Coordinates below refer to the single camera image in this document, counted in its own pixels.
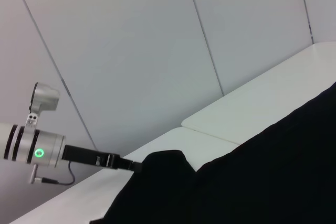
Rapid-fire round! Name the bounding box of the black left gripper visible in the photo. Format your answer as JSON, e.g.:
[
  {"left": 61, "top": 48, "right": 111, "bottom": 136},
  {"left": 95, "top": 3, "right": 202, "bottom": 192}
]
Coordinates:
[{"left": 61, "top": 144, "right": 144, "bottom": 174}]

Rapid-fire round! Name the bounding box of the black T-shirt with white print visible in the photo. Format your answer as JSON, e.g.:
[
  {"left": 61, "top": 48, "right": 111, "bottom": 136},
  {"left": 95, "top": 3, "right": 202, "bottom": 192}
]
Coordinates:
[{"left": 89, "top": 81, "right": 336, "bottom": 224}]

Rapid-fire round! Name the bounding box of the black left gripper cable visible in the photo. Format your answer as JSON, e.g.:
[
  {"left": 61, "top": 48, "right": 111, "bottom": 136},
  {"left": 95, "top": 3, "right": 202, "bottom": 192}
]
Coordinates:
[{"left": 28, "top": 161, "right": 76, "bottom": 186}]

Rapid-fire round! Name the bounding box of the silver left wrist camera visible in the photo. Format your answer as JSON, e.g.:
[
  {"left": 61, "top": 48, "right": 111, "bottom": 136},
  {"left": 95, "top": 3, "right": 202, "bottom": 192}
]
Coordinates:
[{"left": 25, "top": 82, "right": 61, "bottom": 131}]

